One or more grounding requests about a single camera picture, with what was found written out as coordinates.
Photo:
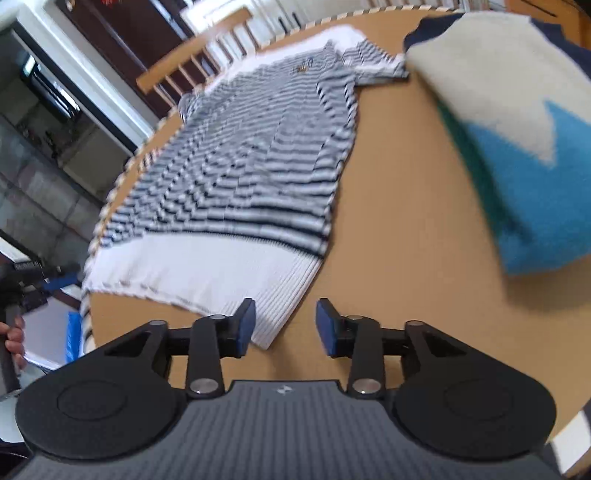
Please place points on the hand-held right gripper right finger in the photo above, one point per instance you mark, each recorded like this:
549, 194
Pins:
325, 328

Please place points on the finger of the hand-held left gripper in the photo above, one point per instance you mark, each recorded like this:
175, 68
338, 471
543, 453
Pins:
62, 279

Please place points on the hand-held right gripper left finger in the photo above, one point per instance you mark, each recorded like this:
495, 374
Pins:
247, 328

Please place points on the striped knit shirt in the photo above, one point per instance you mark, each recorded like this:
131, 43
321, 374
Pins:
249, 175

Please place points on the person's left hand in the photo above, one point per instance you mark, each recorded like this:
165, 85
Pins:
14, 339

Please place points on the white paper sheet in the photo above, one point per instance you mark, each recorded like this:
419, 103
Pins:
46, 332

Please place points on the blue box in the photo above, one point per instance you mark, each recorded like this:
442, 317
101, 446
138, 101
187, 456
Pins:
74, 337

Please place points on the dark wooden cabinet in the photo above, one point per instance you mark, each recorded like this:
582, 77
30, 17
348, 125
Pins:
124, 37

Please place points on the wooden spindle chair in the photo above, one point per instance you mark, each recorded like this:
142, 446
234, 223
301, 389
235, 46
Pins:
194, 55

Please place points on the cream and blue folded sweater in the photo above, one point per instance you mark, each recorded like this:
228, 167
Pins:
503, 106

